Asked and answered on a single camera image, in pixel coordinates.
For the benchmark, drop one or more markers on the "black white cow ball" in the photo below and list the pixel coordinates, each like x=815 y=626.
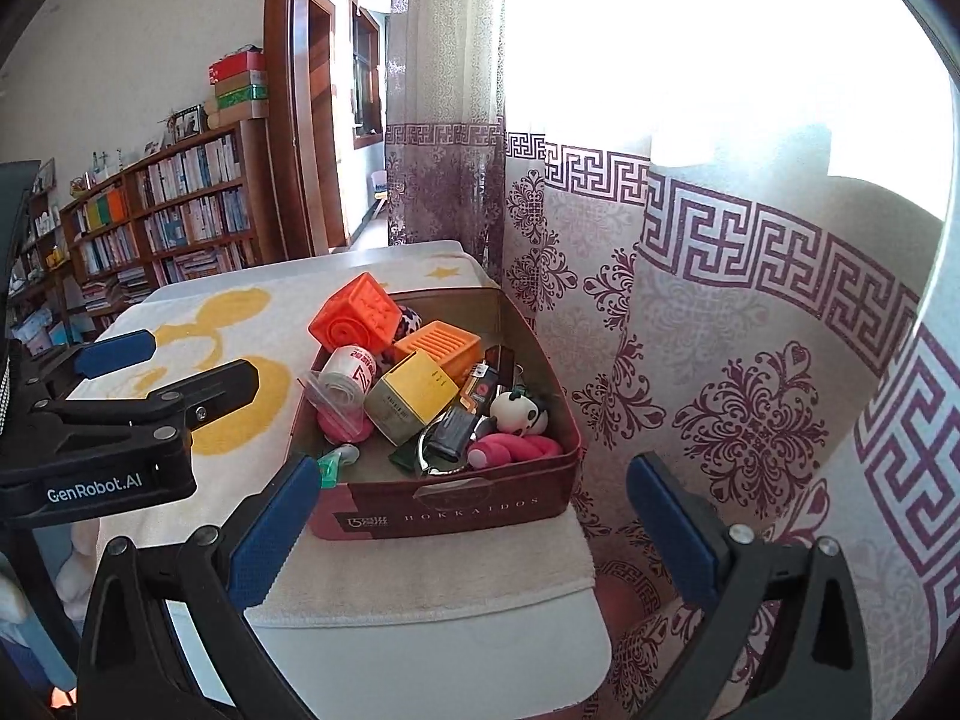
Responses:
x=409 y=322

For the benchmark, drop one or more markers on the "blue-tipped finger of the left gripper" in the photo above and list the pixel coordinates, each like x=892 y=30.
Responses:
x=65 y=366

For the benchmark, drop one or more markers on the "green cosmetic tube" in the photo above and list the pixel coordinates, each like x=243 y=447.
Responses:
x=407 y=457

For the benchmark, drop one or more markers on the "pink knotted foam tube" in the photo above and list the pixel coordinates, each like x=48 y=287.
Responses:
x=500 y=449

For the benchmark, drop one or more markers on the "large wooden bookshelf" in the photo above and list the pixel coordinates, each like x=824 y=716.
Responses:
x=203 y=207

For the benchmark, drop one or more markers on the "black orange striped lighter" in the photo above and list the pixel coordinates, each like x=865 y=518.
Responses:
x=480 y=388

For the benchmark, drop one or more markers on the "dark orange rubber cube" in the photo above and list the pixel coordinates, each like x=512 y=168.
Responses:
x=360 y=313

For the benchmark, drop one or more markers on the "purple patterned curtain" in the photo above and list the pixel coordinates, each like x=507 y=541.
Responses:
x=720 y=218

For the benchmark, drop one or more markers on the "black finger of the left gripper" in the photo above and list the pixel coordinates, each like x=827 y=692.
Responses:
x=199 y=400

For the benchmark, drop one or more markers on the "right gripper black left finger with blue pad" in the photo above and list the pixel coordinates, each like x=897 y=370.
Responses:
x=132 y=664

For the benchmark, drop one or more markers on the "pale green carton box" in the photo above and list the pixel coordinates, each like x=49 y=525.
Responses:
x=408 y=397

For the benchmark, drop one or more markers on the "red biscuit tin box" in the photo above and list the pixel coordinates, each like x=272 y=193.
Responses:
x=376 y=499

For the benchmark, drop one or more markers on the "small dark wooden shelf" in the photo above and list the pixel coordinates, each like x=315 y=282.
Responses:
x=38 y=306

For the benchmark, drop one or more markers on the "panda squishy toy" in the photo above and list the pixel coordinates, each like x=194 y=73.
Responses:
x=517 y=412

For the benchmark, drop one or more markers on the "white and yellow towel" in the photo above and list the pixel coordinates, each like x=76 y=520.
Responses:
x=295 y=579

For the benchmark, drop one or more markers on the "light orange rubber cube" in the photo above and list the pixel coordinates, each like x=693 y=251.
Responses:
x=455 y=350

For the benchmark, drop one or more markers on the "dark brown small packet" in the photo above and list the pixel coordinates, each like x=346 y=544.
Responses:
x=503 y=361

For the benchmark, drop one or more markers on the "stacked boxes on bookshelf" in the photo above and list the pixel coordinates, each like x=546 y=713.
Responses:
x=238 y=88

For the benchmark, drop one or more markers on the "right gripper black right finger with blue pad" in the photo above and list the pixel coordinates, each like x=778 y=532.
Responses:
x=815 y=664

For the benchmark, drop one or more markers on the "teal white ointment tube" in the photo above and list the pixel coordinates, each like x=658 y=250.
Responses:
x=331 y=464

